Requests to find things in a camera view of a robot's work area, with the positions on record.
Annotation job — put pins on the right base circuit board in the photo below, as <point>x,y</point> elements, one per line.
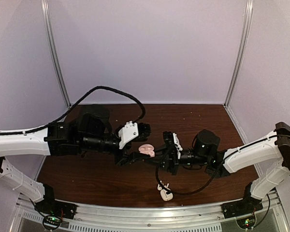
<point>246,222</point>

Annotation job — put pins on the pink earbud case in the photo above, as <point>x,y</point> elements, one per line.
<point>147,149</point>

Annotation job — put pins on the aluminium corner post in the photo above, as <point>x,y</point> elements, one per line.
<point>53,52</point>
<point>247,20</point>

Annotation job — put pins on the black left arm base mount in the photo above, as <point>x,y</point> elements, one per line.
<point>57,208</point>

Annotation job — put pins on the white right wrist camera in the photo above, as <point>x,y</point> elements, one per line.
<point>171,140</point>

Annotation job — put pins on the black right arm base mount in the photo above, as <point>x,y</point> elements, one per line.
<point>240,208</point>

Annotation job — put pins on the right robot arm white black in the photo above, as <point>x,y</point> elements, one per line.
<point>204,152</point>

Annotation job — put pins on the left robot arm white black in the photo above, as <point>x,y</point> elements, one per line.
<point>90,131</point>

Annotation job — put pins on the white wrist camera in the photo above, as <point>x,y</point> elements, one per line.
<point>127,133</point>
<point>171,140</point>

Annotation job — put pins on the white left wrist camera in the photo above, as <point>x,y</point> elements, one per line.
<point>127,133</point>

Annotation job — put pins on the aluminium right corner post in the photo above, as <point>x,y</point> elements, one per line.
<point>247,20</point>

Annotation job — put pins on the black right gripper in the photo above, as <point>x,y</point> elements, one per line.
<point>169,159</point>

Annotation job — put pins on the left base circuit board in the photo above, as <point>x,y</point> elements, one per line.
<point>51,222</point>

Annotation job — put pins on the aluminium front rail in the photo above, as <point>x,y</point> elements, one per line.
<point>196,218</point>

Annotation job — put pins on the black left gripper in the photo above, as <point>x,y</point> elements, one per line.
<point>136,156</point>

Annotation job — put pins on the white earbud case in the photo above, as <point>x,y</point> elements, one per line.
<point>165,195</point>

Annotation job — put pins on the base circuit board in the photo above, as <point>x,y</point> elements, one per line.
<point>246,222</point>
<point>51,222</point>

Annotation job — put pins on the aluminium left corner post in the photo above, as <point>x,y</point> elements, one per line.
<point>53,52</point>

